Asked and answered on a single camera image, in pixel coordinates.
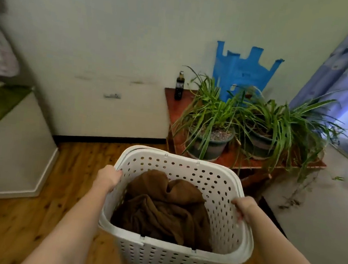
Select person's right hand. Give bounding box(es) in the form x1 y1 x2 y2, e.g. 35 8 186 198
229 194 259 225

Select white cabinet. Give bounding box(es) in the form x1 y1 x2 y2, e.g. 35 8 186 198
0 83 66 206

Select person's left hand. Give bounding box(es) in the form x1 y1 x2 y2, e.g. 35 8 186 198
92 163 124 194

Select dark glass bottle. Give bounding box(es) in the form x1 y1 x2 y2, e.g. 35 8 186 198
174 71 186 101

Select brown cloth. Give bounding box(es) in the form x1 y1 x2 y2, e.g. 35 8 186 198
108 166 220 253

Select red-brown wooden table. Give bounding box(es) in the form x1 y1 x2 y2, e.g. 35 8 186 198
156 87 333 196

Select person's right forearm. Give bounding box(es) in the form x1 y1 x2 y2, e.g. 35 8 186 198
241 205 348 264

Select person's left forearm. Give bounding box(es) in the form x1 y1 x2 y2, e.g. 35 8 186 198
20 174 113 264

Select green potted plant grey pot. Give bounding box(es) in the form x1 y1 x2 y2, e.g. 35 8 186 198
219 77 348 189
168 65 255 165

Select white perforated laundry basket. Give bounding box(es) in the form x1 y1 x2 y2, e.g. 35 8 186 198
94 142 263 264

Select blue plastic bag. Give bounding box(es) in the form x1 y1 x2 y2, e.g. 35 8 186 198
210 41 286 108

